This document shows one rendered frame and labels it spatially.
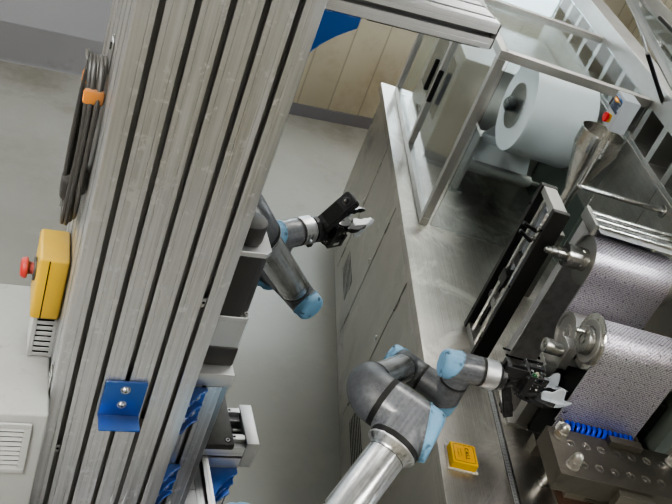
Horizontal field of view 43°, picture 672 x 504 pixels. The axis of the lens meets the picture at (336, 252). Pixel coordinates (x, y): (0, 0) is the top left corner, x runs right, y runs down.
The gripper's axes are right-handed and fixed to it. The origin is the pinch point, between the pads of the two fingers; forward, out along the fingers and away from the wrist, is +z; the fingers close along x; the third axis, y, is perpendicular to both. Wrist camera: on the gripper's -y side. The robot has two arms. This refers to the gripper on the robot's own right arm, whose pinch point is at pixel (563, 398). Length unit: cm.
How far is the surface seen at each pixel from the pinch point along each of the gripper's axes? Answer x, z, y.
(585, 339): 4.2, -1.6, 17.0
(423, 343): 33.1, -27.8, -19.1
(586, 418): -0.8, 8.6, -3.8
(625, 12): 405, 149, 12
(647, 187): 75, 34, 32
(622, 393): -0.8, 13.1, 7.1
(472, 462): -13.0, -20.6, -16.6
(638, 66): 123, 34, 54
